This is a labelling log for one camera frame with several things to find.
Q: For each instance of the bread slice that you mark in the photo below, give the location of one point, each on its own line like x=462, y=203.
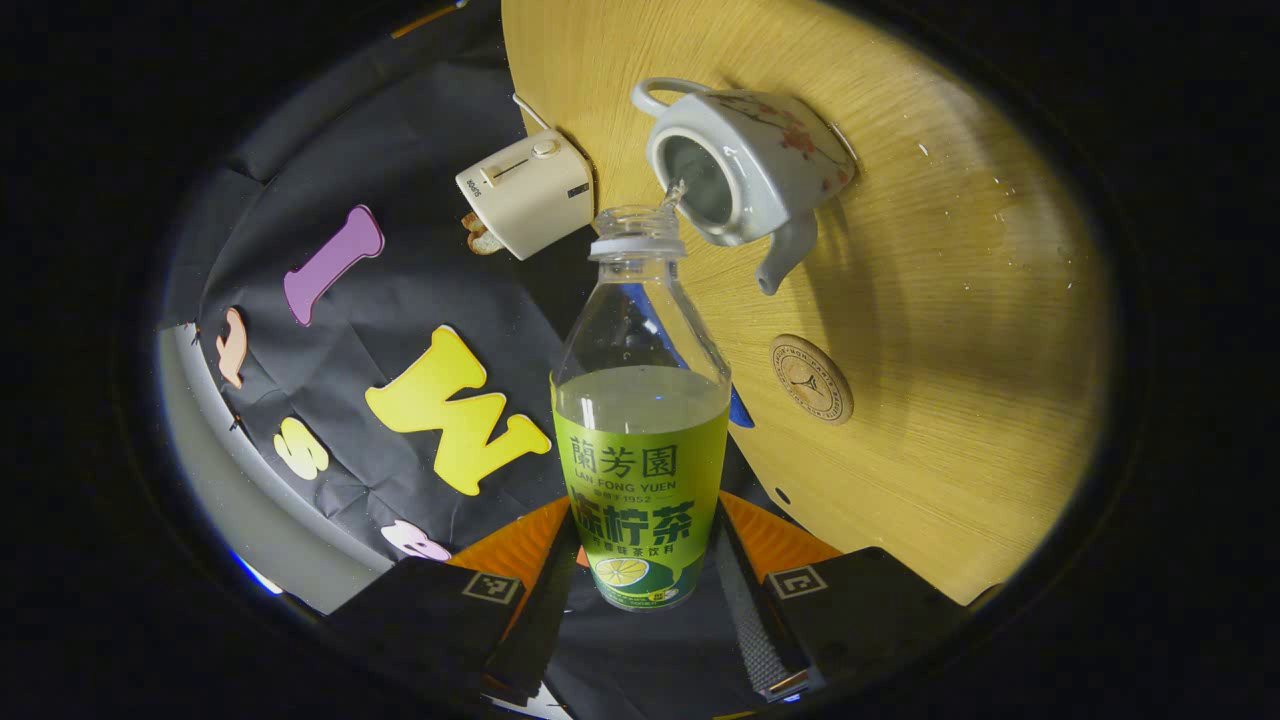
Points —
x=487, y=243
x=472, y=222

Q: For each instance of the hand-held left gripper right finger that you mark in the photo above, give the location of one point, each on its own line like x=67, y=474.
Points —
x=860, y=610

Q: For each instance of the green label water bottle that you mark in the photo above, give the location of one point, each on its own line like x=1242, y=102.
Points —
x=640, y=480

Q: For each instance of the round wooden coaster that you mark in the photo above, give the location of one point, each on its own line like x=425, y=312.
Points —
x=811, y=379

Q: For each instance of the blue towel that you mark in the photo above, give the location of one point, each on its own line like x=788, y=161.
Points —
x=741, y=410

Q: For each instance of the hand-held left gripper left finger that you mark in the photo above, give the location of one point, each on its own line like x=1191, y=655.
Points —
x=425, y=610

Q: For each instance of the white toaster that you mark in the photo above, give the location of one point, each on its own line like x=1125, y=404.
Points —
x=525, y=195

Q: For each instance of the black backdrop cloth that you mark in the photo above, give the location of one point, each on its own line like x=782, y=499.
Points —
x=400, y=290

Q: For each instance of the white ceramic teacup pot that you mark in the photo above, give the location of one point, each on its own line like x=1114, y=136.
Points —
x=770, y=160

